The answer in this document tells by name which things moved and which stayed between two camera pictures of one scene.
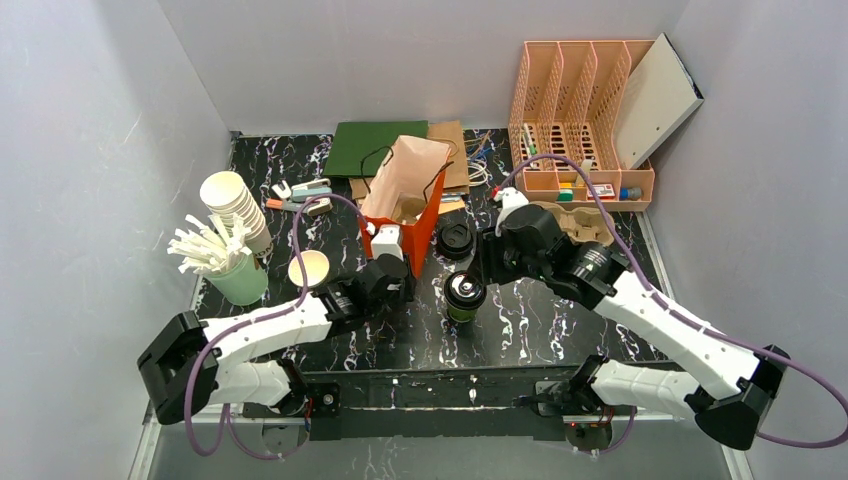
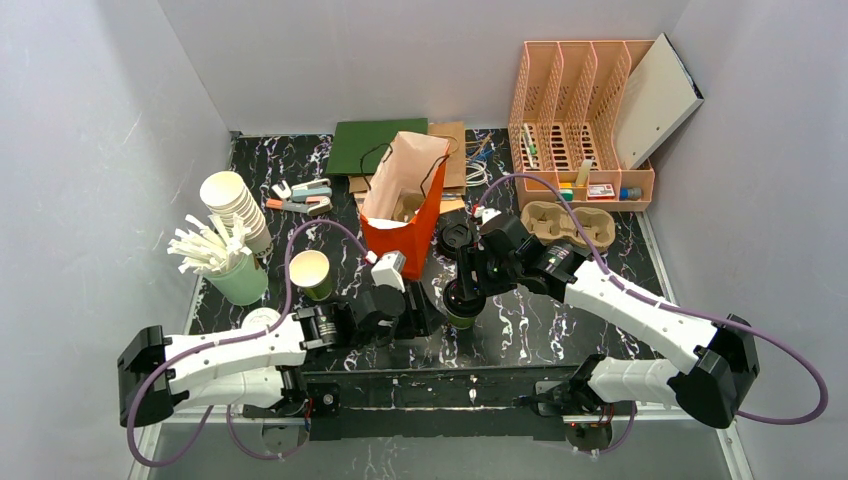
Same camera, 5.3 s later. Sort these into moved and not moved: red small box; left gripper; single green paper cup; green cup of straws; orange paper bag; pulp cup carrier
Moved: single green paper cup; left gripper
Not moved: pulp cup carrier; orange paper bag; red small box; green cup of straws
